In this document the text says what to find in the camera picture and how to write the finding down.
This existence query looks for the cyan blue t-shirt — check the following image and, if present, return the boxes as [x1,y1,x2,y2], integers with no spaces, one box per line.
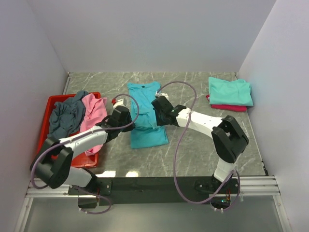
[127,82,169,149]

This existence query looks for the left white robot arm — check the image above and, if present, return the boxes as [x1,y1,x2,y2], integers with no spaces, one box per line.
[30,106,137,194]

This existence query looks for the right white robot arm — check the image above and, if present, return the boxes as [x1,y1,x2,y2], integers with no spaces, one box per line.
[152,93,249,193]

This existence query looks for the pink t-shirt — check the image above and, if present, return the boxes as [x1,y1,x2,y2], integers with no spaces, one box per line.
[79,93,108,156]

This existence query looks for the folded magenta t-shirt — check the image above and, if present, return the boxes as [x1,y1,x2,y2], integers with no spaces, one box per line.
[211,104,247,112]

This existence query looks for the dark grey t-shirt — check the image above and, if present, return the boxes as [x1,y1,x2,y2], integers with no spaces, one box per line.
[47,90,89,139]

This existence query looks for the red plastic bin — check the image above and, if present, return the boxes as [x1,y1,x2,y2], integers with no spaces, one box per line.
[36,94,99,168]

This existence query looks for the folded mint green t-shirt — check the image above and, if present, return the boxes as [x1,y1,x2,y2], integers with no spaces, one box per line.
[209,77,253,106]

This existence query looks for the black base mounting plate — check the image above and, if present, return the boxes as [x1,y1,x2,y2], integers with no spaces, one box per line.
[68,176,240,209]

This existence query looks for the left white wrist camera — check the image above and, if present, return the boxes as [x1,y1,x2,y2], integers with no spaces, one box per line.
[112,99,126,109]

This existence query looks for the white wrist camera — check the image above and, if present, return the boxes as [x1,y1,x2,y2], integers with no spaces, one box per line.
[112,99,126,109]
[155,91,169,99]

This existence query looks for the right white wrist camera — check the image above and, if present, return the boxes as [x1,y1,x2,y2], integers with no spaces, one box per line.
[155,91,169,99]

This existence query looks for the aluminium frame rail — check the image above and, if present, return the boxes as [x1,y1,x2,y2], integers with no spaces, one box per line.
[25,176,281,198]

